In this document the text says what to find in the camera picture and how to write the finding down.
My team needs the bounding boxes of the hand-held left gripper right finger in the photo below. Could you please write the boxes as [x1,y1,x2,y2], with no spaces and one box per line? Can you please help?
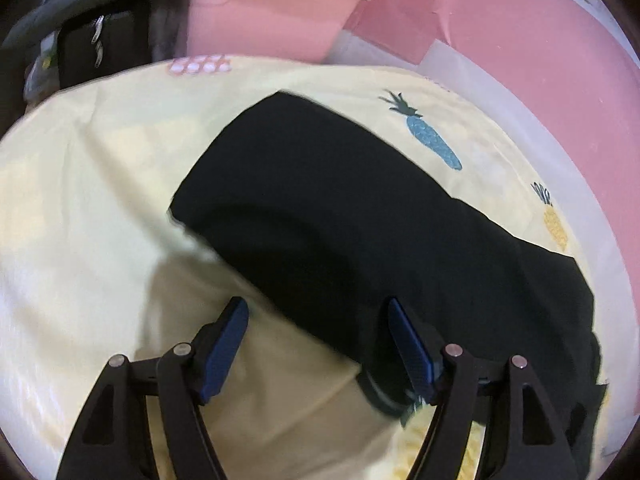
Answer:
[387,297,581,480]

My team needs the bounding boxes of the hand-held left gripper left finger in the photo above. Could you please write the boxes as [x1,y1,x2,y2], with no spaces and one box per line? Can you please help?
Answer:
[55,296,250,480]

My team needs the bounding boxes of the black garment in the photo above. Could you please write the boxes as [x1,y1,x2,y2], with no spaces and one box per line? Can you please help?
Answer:
[169,91,608,480]

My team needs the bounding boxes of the yellow pineapple print bedsheet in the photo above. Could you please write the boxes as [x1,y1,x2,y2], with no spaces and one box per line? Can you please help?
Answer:
[0,55,621,480]

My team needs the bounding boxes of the black zippered bag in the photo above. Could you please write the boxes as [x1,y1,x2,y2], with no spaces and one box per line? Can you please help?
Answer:
[57,7,153,91]

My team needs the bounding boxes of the pink laundry basket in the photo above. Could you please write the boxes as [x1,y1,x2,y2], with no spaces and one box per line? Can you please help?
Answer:
[170,0,373,66]

